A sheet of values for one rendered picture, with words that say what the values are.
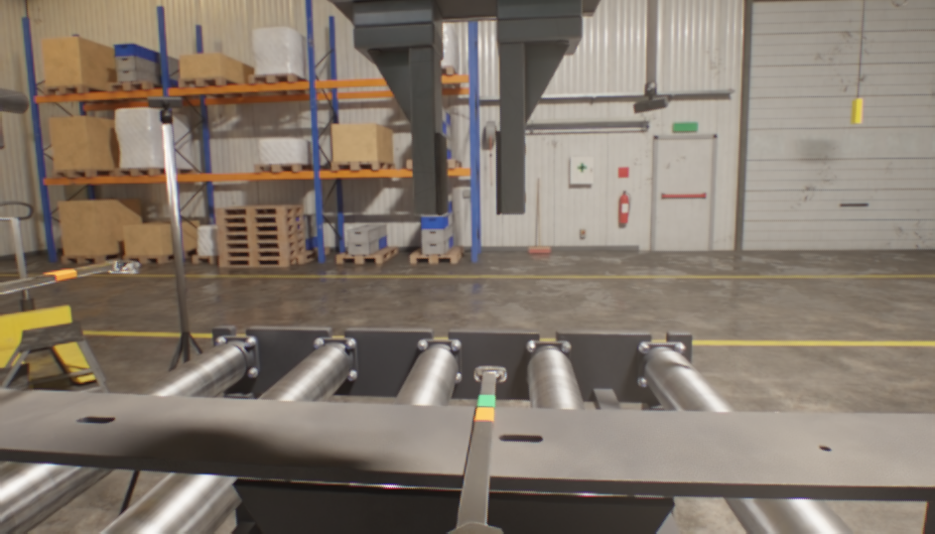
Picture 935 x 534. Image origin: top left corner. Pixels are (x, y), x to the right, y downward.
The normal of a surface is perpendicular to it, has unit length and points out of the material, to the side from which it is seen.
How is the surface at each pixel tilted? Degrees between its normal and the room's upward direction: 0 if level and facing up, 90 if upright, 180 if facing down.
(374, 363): 90
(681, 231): 90
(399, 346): 90
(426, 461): 0
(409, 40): 90
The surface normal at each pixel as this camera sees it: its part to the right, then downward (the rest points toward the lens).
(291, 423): -0.02, -0.99
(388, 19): -0.10, 0.12
